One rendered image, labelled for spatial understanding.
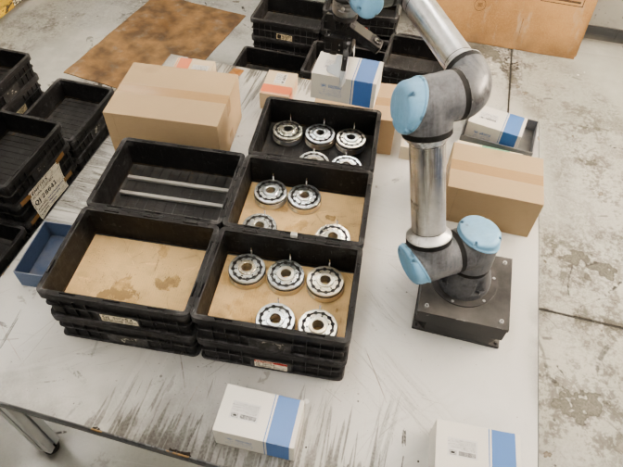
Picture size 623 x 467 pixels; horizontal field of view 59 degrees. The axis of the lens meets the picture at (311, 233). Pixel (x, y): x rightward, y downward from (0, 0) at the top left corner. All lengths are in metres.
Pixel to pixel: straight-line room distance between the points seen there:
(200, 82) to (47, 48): 2.25
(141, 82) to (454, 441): 1.56
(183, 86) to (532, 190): 1.25
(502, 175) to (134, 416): 1.31
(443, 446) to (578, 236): 1.85
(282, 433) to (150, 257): 0.63
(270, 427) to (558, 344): 1.57
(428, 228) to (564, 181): 2.02
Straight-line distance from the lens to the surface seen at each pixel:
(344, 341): 1.35
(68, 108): 3.01
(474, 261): 1.49
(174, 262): 1.63
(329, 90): 1.75
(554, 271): 2.88
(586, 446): 2.49
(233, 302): 1.53
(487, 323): 1.61
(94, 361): 1.67
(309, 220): 1.70
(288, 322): 1.45
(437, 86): 1.25
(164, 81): 2.14
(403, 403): 1.56
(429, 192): 1.33
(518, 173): 1.94
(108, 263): 1.67
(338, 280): 1.53
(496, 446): 1.48
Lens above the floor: 2.11
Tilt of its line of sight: 51 degrees down
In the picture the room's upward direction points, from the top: 3 degrees clockwise
